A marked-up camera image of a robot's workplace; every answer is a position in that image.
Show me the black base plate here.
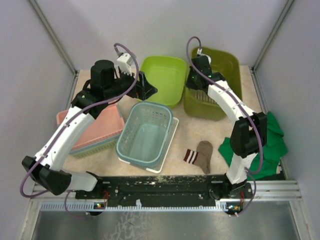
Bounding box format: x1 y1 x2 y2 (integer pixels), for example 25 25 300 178
75 175 254 215

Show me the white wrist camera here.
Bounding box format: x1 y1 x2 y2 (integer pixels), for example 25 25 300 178
117 52 133 76
196 48 212 64

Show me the grey slotted cable duct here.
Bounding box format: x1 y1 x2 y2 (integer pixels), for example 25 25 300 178
39 201 253 213

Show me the pink perforated basket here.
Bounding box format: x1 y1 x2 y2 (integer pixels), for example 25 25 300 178
71 103 125 151

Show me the light blue perforated basket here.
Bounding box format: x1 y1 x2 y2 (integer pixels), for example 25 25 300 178
115 101 173 167

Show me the olive green large container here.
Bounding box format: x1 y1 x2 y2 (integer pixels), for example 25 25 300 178
183 46 244 122

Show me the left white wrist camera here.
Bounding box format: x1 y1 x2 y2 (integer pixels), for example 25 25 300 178
117 52 133 76

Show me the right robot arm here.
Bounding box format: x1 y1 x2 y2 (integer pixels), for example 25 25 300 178
185 54 267 198

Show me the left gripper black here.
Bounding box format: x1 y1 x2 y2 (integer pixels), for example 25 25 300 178
104 65 158 101

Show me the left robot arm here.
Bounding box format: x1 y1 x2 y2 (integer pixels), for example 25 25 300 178
21 53 158 199

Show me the lime green plastic tub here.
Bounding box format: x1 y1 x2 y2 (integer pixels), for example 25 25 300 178
140 55 188 109

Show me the green cloth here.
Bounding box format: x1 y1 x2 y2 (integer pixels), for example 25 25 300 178
218 111 288 180

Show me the light green perforated basket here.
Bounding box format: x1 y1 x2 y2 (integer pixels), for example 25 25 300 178
69 138 119 159

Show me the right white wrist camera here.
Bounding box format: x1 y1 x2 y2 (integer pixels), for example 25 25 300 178
196 48 212 64

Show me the white perforated basket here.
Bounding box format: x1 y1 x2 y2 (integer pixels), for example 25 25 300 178
118 117 179 174

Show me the aluminium frame rail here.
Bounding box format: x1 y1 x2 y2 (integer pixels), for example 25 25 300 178
32 180 302 202

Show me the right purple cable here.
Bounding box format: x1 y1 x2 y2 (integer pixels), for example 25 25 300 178
186 36 263 216

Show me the brown striped sock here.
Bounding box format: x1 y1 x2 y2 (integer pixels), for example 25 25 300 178
183 140 213 175

